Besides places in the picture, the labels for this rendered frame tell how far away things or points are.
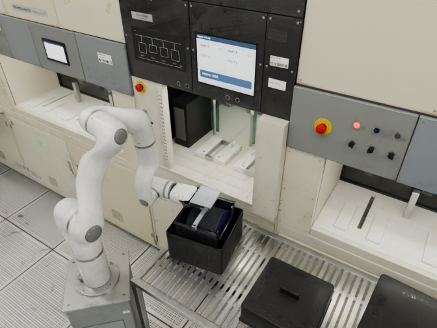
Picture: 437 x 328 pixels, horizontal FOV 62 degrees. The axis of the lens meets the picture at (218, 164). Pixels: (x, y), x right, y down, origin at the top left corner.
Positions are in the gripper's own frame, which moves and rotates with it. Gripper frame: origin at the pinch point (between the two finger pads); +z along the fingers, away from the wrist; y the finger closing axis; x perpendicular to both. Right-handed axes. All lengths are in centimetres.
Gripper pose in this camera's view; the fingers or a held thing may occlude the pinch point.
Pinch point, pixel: (203, 200)
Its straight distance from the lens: 162.2
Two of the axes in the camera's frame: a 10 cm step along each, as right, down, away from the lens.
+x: 0.0, -8.0, -6.0
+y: -3.9, 5.5, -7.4
